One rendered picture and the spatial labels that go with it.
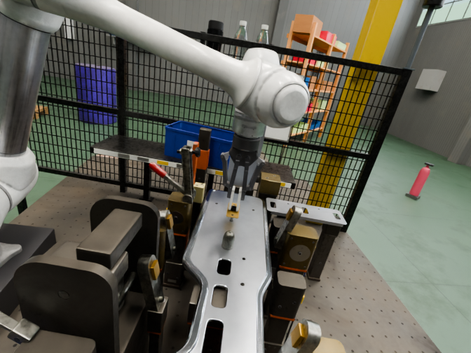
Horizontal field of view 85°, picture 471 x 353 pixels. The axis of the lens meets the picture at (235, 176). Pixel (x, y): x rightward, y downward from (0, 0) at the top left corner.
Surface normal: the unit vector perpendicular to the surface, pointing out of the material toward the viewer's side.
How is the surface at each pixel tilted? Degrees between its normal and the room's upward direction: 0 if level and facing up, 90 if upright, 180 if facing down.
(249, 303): 0
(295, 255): 90
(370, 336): 0
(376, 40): 90
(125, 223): 0
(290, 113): 92
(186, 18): 90
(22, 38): 100
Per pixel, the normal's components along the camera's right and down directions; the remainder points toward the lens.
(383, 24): -0.07, 0.39
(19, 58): 0.46, 0.58
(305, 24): -0.54, 0.25
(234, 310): 0.16, -0.90
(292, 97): 0.33, 0.47
